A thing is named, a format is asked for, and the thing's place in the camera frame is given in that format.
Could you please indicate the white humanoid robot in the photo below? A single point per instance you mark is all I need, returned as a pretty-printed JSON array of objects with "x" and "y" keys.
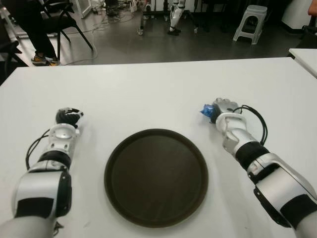
[{"x": 174, "y": 17}]

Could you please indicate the black chair with angled legs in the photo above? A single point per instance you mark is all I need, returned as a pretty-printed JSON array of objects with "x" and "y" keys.
[{"x": 63, "y": 23}]

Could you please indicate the blue Oreo cookie packet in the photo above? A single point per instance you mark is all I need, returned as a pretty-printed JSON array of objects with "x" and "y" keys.
[{"x": 206, "y": 110}]

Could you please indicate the person in black trousers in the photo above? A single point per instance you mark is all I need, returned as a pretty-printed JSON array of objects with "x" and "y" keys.
[{"x": 39, "y": 32}]

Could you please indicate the black wheeled gantry frame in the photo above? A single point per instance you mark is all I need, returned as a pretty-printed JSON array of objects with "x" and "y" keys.
[{"x": 141, "y": 19}]

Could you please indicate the white side table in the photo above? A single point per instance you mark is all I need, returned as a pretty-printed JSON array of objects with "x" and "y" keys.
[{"x": 305, "y": 58}]

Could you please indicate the black chair with armrest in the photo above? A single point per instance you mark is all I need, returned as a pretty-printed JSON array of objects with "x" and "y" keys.
[{"x": 8, "y": 53}]

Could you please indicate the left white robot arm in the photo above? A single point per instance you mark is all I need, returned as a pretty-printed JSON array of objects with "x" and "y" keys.
[{"x": 40, "y": 193}]

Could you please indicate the grey plastic stool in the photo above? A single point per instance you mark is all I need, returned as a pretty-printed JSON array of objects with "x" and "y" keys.
[{"x": 250, "y": 12}]

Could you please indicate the round dark brown tray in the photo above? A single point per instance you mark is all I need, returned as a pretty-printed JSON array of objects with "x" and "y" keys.
[{"x": 156, "y": 178}]

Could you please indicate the white metal frame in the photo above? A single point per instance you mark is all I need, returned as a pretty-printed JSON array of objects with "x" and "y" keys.
[{"x": 85, "y": 7}]

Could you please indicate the black padded seat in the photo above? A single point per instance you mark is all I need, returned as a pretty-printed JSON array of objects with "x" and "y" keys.
[{"x": 310, "y": 37}]

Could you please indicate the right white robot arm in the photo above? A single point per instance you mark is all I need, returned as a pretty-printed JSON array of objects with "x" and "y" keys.
[{"x": 280, "y": 178}]

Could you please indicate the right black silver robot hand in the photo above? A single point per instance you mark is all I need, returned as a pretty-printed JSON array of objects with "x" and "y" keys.
[{"x": 226, "y": 105}]

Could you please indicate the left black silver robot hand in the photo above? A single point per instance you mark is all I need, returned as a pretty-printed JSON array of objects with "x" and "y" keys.
[{"x": 67, "y": 118}]

